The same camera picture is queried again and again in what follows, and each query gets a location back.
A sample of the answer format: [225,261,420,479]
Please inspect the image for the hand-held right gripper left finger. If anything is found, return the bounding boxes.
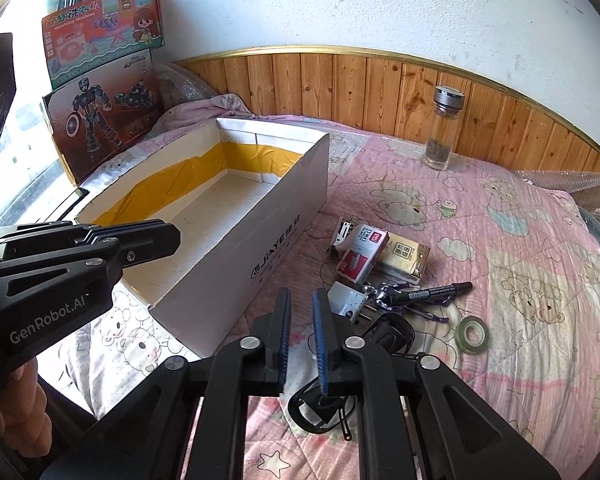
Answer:
[45,287,292,480]

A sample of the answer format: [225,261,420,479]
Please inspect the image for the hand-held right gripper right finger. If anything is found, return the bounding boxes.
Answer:
[312,287,561,480]

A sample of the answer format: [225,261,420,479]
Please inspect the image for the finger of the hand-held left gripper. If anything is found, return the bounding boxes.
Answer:
[0,219,181,261]
[0,240,153,303]

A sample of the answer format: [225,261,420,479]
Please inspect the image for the black glasses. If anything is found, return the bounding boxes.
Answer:
[287,312,416,443]

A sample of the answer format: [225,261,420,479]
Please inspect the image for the purple action figure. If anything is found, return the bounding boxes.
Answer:
[362,280,451,323]

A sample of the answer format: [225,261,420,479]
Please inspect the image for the red and grey staples box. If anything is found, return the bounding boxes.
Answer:
[336,224,390,283]

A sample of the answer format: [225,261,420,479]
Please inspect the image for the white cardboard box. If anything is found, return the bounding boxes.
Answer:
[75,117,331,361]

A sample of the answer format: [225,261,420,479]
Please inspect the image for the black marker pen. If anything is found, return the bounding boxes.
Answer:
[397,281,473,306]

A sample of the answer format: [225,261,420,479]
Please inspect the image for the person's left hand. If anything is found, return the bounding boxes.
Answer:
[0,355,51,461]

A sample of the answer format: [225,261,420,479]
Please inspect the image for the black framed panel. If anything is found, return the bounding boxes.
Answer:
[45,187,92,226]

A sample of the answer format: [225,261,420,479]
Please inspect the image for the small yellow box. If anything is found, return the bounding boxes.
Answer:
[380,232,431,283]

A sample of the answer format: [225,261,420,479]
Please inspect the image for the robot toy box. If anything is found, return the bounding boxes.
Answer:
[42,52,163,186]

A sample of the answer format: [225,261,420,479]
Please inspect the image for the green tape roll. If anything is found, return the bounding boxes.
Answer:
[455,316,491,356]

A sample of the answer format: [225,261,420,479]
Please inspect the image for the clear bubble wrap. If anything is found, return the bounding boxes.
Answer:
[155,62,221,111]
[517,167,600,281]

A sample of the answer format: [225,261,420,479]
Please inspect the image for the pink printed blanket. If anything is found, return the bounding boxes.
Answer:
[40,92,600,480]

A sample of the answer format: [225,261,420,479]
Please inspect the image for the colourful toy washing machine box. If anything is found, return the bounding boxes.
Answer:
[41,0,167,92]

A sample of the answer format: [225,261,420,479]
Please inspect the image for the glass bottle with metal cap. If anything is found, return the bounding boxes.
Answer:
[421,85,465,171]

